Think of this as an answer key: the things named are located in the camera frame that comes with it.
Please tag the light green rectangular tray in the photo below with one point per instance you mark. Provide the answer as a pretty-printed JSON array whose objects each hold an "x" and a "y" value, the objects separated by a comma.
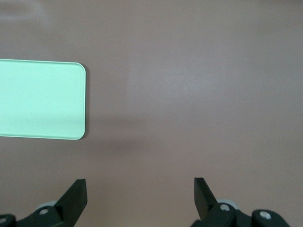
[{"x": 40, "y": 99}]

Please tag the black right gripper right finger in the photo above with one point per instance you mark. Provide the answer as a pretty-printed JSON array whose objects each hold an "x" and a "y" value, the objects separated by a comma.
[{"x": 206, "y": 203}]

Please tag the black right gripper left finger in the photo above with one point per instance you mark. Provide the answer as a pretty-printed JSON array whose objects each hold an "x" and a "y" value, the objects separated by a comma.
[{"x": 68, "y": 203}]

